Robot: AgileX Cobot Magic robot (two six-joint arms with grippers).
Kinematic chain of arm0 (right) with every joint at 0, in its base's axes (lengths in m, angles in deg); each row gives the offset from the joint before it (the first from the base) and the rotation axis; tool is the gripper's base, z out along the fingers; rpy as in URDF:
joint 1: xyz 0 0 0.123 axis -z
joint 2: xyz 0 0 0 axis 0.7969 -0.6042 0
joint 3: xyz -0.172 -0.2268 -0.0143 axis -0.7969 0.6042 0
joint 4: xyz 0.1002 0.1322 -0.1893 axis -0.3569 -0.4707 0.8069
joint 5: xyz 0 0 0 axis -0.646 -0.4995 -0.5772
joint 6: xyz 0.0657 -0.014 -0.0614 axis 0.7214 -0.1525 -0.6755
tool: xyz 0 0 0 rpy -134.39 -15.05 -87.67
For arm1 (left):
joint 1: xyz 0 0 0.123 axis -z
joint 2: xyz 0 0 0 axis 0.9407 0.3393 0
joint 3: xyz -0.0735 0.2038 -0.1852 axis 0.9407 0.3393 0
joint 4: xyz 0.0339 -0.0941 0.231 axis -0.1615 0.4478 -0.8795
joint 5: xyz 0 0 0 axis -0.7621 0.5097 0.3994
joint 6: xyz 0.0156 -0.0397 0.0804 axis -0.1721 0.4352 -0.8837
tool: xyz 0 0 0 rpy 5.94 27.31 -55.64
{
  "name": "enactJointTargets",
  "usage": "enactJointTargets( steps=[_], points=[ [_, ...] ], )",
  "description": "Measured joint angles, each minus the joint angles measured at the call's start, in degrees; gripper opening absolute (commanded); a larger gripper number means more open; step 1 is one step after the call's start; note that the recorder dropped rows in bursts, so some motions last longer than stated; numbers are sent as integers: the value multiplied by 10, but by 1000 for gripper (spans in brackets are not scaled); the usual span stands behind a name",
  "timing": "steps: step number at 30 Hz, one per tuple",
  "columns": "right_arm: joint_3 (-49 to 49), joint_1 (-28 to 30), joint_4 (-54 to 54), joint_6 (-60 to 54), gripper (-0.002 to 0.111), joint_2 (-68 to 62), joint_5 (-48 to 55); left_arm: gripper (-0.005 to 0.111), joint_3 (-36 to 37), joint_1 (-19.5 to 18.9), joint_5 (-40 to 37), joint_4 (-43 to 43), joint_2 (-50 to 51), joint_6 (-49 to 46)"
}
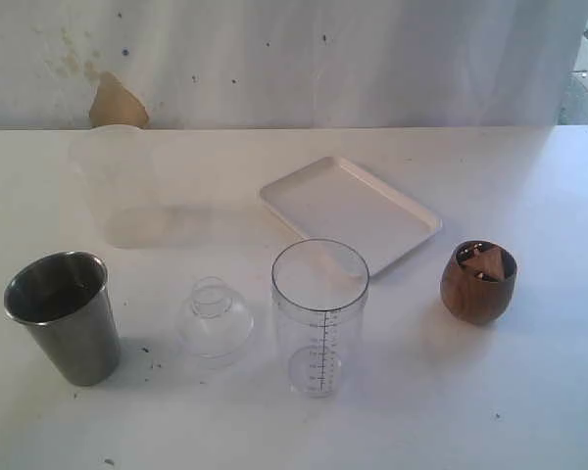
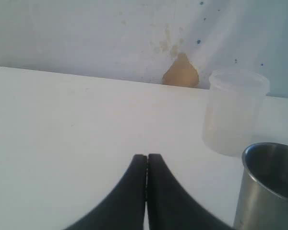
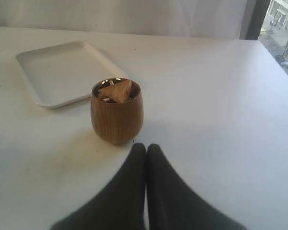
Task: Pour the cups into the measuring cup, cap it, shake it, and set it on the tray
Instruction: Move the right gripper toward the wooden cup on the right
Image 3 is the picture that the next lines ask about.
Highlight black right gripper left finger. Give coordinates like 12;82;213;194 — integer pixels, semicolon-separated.
52;143;146;230

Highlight brown wooden cup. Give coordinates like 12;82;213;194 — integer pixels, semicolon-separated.
91;78;144;145

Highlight tan wooden pieces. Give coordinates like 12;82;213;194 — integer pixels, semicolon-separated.
93;78;140;104

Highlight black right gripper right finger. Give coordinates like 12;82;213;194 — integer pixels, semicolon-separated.
146;144;245;230

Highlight white rectangular tray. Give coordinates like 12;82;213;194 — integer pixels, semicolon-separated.
15;41;128;109

